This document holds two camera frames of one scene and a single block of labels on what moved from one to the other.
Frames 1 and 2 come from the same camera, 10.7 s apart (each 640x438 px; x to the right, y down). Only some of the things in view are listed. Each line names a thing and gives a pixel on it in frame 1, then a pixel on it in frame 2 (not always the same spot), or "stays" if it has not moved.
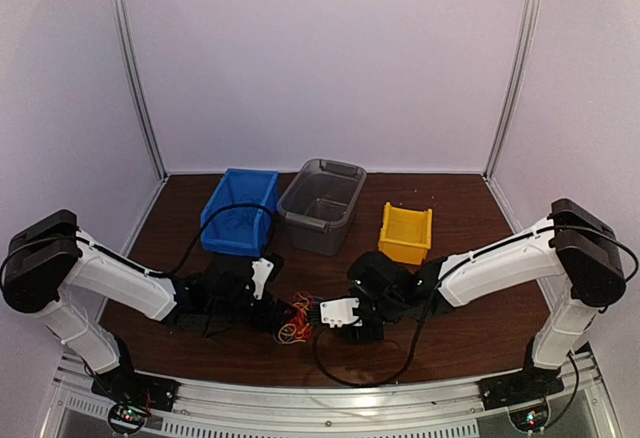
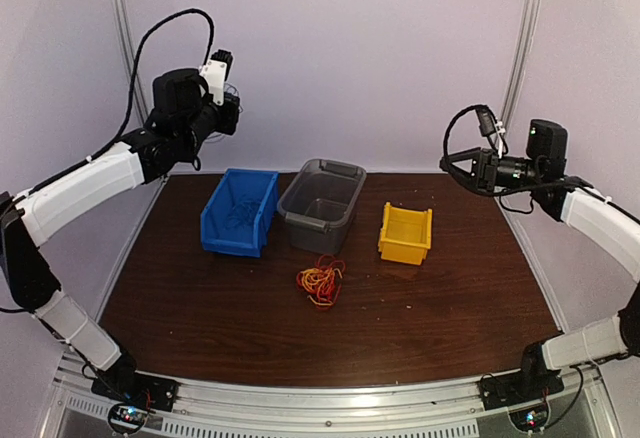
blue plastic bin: x=240 y=230 stays
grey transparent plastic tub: x=319 y=203 stays
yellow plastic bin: x=405 y=234 stays
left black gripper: x=275 y=321 -> x=228 y=124
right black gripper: x=372 y=336 -> x=488 y=163
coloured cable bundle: x=307 y=314 -> x=322 y=281
